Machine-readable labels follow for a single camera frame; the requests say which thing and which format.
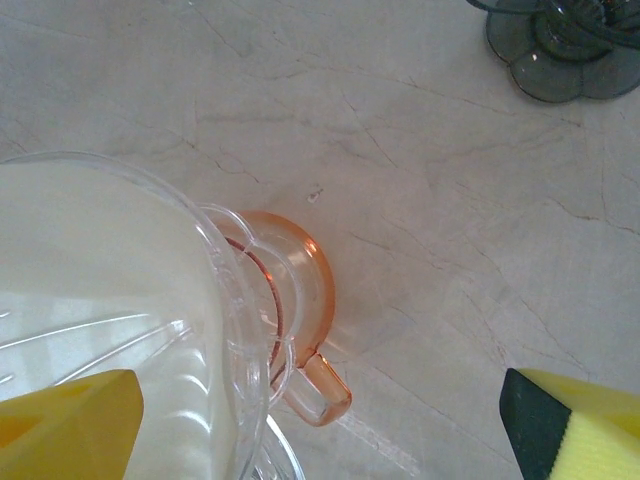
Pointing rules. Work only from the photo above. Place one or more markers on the orange coffee dripper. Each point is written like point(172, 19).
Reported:
point(320, 280)

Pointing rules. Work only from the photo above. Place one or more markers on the grey plastic coffee dripper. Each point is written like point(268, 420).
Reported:
point(550, 75)

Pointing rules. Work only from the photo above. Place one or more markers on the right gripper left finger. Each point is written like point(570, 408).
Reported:
point(65, 430)

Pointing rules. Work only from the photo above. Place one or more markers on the clear plastic coffee dripper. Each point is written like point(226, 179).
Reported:
point(235, 305)

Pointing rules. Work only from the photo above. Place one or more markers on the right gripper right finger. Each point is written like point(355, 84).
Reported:
point(575, 430)

